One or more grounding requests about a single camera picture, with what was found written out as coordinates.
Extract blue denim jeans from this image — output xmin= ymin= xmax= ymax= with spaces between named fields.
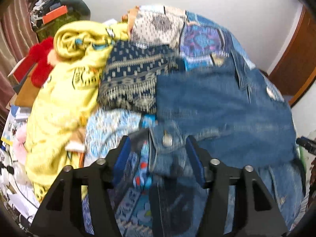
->
xmin=149 ymin=56 xmax=305 ymax=236

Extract pile of clothes on bag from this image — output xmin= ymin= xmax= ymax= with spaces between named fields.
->
xmin=29 ymin=0 xmax=61 ymax=29

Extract yellow duck fleece blanket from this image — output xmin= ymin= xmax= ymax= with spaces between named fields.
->
xmin=25 ymin=20 xmax=129 ymax=201

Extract brown wooden door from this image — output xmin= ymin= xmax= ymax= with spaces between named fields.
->
xmin=268 ymin=7 xmax=315 ymax=106

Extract red plush toy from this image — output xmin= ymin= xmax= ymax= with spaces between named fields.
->
xmin=13 ymin=36 xmax=54 ymax=88

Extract striped maroon curtain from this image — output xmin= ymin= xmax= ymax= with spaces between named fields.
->
xmin=1 ymin=0 xmax=38 ymax=129

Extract patchwork patterned bedspread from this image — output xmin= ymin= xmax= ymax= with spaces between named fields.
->
xmin=81 ymin=3 xmax=287 ymax=237

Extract orange box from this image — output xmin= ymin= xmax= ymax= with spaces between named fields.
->
xmin=42 ymin=5 xmax=68 ymax=25

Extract dark green storage bag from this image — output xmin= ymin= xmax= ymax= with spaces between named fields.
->
xmin=33 ymin=0 xmax=90 ymax=42

